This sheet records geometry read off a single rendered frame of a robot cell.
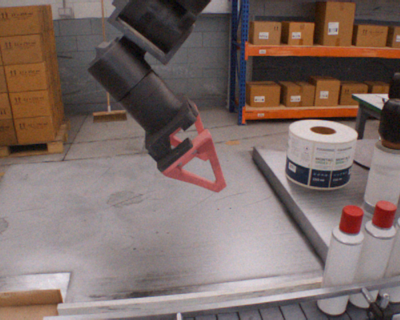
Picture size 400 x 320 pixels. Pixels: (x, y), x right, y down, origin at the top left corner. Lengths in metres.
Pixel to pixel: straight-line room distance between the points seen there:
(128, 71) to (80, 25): 4.52
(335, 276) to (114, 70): 0.47
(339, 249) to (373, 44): 4.36
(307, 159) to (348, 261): 0.49
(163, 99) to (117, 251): 0.55
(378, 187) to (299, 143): 0.25
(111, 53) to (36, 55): 3.15
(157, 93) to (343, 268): 0.40
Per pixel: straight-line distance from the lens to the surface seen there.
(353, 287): 0.65
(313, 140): 1.04
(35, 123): 3.70
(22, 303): 0.82
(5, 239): 1.04
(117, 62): 0.41
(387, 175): 0.95
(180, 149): 0.39
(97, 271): 0.86
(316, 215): 0.97
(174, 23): 0.40
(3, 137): 3.82
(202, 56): 4.92
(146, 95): 0.41
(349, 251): 0.61
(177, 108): 0.43
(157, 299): 0.66
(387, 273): 0.73
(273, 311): 0.69
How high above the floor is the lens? 1.38
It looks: 24 degrees down
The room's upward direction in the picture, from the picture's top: straight up
